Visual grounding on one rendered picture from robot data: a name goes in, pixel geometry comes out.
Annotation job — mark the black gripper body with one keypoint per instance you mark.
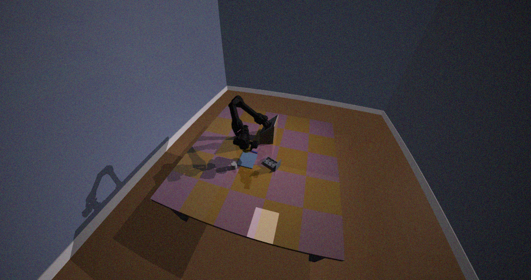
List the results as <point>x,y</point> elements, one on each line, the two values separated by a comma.
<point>254,144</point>

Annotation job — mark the dark grey dish rack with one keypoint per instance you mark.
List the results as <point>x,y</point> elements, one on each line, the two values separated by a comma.
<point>273,164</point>

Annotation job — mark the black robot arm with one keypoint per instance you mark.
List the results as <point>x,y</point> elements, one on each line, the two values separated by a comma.
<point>237,124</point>

